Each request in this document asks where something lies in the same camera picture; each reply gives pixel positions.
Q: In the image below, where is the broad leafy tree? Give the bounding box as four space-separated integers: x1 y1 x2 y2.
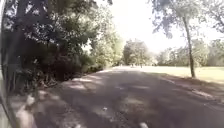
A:
121 39 152 68

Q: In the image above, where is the grey paved path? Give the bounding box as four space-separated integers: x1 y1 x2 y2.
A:
9 65 224 128

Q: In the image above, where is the dense wood of trees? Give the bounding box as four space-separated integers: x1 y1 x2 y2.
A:
0 0 125 98

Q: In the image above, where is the robot's own part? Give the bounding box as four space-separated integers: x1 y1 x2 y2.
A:
139 121 150 128

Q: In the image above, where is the tall tree with bare trunk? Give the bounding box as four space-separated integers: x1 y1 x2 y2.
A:
149 0 224 80

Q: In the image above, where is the distant row of trees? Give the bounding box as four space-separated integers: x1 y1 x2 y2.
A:
155 39 224 67

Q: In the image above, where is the grass field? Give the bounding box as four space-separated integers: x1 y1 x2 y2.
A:
133 65 224 84

